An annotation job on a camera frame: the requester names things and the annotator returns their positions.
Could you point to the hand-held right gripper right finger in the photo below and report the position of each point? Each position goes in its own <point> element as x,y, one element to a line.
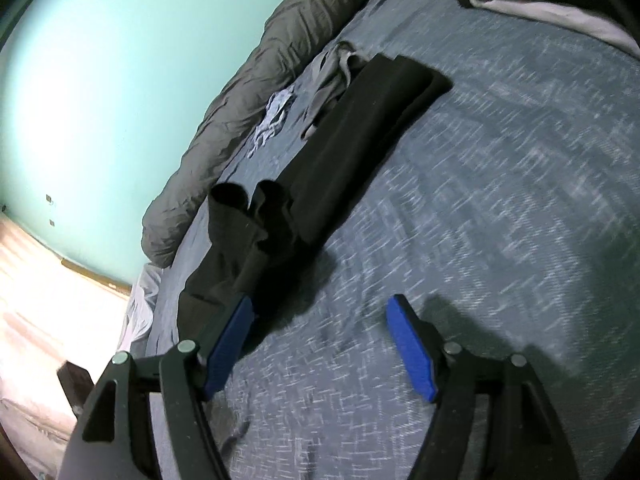
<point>412,350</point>

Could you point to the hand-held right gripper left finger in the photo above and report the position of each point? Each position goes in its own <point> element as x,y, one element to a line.
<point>230,345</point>

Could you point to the light grey cloth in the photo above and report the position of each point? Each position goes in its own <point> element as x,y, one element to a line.
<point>142,305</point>

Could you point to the wooden window trim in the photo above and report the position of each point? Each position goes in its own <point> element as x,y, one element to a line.
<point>95,275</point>

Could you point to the bed with blue sheet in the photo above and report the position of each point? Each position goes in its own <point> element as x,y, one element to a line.
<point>500,210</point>

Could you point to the pink curtain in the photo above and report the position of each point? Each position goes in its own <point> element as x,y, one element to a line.
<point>40,310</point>

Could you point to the dark grey rolled duvet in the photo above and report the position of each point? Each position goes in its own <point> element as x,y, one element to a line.
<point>225,135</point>

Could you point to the small blue patterned cloth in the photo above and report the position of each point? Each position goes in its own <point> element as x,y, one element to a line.
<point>272,120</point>

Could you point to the small grey garment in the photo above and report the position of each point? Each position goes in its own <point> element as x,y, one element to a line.
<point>330,80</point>

